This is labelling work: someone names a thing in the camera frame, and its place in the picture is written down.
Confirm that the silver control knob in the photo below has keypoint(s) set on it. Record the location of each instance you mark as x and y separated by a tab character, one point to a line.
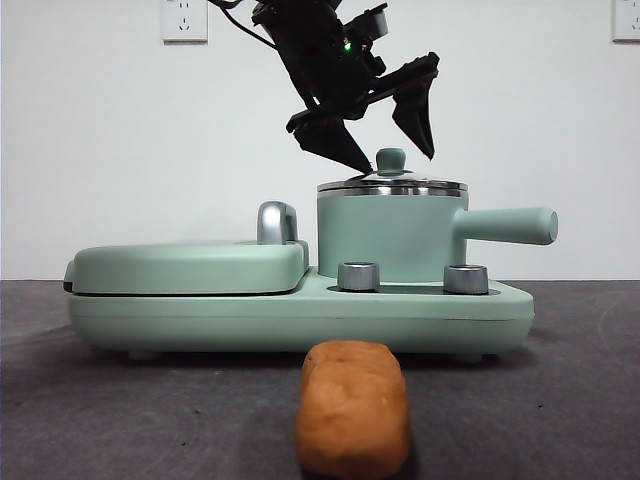
466	279
358	276

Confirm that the glass lid with green knob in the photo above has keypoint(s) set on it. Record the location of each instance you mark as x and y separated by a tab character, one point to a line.
391	160

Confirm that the brown potato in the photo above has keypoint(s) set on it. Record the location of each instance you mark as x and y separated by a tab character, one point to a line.
352	410

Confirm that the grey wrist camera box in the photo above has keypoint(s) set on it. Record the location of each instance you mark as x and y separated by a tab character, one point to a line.
380	22

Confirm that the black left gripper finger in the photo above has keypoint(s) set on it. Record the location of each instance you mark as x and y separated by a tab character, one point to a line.
330	140
417	117

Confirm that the green griddle cover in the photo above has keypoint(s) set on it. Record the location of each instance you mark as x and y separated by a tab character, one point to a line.
190	267

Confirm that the white wall socket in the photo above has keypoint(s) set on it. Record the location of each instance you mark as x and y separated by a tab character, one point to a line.
627	20
184	22

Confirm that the green breakfast machine base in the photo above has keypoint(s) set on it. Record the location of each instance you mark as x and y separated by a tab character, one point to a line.
250	320

